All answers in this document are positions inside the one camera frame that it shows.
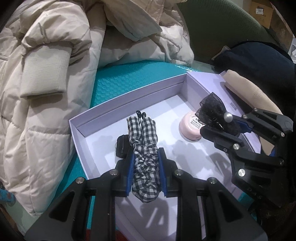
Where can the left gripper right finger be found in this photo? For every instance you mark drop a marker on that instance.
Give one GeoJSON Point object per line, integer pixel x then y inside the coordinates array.
{"type": "Point", "coordinates": [206, 209]}

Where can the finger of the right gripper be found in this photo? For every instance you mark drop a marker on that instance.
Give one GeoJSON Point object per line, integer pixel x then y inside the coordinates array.
{"type": "Point", "coordinates": [266, 124]}
{"type": "Point", "coordinates": [221, 140]}

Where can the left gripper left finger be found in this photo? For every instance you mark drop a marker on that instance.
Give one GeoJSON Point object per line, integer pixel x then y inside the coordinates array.
{"type": "Point", "coordinates": [86, 207]}

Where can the black lace bow clip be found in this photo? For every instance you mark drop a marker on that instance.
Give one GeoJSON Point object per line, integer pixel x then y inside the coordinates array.
{"type": "Point", "coordinates": [213, 113]}

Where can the black white gingham scrunchie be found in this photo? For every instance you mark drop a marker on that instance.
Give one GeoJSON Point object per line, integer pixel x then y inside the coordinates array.
{"type": "Point", "coordinates": [143, 139]}

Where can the lavender cardboard box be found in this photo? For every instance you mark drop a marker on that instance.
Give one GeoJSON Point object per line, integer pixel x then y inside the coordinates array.
{"type": "Point", "coordinates": [109, 110]}

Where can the beige folded cloth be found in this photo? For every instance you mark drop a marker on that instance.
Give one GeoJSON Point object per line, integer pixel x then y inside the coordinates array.
{"type": "Point", "coordinates": [248, 92]}

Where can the pink round cosmetic jar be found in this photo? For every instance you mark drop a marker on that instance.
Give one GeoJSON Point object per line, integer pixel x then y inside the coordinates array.
{"type": "Point", "coordinates": [190, 126]}

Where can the dark navy garment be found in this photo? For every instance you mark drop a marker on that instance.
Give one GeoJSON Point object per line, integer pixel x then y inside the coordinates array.
{"type": "Point", "coordinates": [267, 66]}

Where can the blue label glass jar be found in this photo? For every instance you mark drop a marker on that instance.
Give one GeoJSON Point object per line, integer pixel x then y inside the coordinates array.
{"type": "Point", "coordinates": [7, 197]}

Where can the black claw hair clip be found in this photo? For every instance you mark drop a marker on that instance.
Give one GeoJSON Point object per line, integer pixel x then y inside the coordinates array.
{"type": "Point", "coordinates": [141, 115]}

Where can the right brown cardboard box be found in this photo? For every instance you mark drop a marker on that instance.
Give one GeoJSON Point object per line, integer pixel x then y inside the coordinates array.
{"type": "Point", "coordinates": [269, 17]}

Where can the green chair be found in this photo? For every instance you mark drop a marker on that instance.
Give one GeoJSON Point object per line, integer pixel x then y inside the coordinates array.
{"type": "Point", "coordinates": [214, 24]}

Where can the beige puffer jacket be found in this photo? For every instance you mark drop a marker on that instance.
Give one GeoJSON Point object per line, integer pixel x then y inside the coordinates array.
{"type": "Point", "coordinates": [50, 52]}

